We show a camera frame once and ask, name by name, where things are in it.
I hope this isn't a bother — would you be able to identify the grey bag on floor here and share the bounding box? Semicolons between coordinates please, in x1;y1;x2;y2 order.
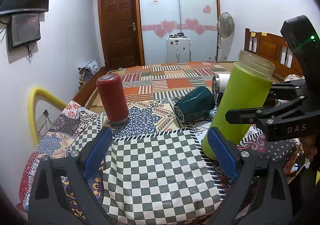
78;60;99;86

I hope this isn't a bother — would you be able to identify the white steel bottle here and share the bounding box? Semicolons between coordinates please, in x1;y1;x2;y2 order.
212;73;230;98

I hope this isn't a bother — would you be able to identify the green bottle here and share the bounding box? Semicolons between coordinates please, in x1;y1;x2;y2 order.
210;51;276;145

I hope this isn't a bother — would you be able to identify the wardrobe with heart stickers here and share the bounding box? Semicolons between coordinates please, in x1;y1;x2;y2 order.
139;0;218;65

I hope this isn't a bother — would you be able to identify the teal faceted cup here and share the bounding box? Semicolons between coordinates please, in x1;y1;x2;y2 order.
174;86;215;123

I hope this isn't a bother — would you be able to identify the patchwork patterned bedspread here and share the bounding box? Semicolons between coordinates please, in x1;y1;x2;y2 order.
16;61;306;225

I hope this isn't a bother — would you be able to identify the yellow foam tube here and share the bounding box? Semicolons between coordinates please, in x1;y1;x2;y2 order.
27;86;67;147

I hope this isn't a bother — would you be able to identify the black tumbler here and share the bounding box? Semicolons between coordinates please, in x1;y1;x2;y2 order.
216;92;223;107

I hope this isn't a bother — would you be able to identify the wooden headboard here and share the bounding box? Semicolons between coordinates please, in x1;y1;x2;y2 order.
244;28;303;81

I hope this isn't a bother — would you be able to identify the brown wooden door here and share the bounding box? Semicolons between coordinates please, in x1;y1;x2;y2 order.
98;0;141;70

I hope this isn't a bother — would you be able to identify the red tumbler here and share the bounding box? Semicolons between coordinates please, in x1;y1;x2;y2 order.
97;73;129;125

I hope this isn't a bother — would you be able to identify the white appliance unit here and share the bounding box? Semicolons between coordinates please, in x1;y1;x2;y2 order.
166;32;191;63

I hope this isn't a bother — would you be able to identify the standing fan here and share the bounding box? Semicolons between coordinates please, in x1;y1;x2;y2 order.
216;12;235;61

